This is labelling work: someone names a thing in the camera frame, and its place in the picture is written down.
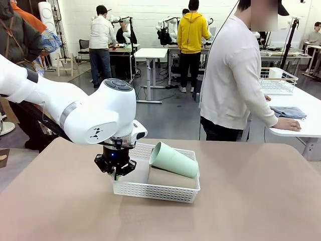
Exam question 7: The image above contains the white box in rack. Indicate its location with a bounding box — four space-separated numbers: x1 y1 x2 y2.
269 67 284 79

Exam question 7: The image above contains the grey stool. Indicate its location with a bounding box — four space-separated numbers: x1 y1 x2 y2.
193 75 204 101

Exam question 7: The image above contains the black baseball cap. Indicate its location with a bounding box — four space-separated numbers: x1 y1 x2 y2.
277 0 290 17

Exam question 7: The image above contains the white wooden step stool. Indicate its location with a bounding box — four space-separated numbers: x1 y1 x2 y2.
55 52 80 77

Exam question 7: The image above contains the long desk with clutter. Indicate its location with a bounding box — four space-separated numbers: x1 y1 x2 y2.
259 49 313 74

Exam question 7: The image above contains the person in yellow hoodie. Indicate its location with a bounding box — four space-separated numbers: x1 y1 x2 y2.
177 0 211 93

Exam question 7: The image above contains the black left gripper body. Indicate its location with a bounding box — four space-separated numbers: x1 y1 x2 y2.
102 146 131 169

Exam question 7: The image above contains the blue grey towel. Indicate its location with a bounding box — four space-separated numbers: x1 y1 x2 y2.
269 106 307 120

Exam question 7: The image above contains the person in white sweater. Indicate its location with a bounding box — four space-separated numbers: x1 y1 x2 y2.
199 0 301 142

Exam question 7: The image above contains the figure in dark green vest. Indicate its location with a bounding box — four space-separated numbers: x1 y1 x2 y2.
0 0 60 153

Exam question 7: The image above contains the white wire dish rack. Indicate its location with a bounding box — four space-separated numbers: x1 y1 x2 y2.
259 67 299 95

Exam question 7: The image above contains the black camera tripod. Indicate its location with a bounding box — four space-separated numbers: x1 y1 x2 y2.
279 16 301 71

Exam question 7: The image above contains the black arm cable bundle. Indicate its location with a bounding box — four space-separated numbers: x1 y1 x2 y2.
0 94 73 143

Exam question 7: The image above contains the person in white shirt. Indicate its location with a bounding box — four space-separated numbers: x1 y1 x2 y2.
89 5 118 88

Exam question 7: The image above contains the white perforated plastic basket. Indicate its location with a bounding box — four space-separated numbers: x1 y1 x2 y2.
112 142 201 204

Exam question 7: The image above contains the white robot with black gripper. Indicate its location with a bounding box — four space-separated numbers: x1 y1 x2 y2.
155 16 180 46

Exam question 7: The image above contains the small white table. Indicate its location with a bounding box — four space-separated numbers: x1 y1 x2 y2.
302 44 321 78

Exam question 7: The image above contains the person's right hand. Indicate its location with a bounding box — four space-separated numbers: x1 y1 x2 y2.
273 117 301 132

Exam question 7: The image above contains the blue patterned shirt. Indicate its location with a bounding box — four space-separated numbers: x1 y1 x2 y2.
35 29 63 76

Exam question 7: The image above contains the brown board piece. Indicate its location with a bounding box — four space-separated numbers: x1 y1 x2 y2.
0 148 11 169

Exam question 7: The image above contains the white standing desk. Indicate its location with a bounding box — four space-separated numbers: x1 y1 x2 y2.
134 47 169 104

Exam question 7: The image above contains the round white stand base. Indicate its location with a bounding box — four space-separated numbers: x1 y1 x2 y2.
0 122 16 137

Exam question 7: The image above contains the black chair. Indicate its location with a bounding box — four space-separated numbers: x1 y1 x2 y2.
77 39 91 63

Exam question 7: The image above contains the white robot at wooden desk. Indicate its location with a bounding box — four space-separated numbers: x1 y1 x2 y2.
110 14 133 45

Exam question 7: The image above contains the wooden top desk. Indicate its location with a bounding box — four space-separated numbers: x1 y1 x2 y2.
108 44 141 85

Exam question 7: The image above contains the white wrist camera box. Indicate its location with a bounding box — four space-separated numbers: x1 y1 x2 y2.
130 119 148 142

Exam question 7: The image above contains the white side table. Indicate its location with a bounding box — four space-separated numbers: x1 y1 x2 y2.
263 85 321 161

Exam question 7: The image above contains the pale green tall cup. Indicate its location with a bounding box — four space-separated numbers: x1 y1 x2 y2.
149 142 199 179

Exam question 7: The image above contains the brown tall cup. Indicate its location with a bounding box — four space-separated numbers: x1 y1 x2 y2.
147 167 197 189

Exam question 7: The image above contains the person's white sleeved right forearm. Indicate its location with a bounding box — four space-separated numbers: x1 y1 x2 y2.
254 99 279 129

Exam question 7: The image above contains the seated person in grey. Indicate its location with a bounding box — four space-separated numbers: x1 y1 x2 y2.
303 22 321 46

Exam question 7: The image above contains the seated person in black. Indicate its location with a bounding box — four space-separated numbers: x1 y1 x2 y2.
116 20 138 45

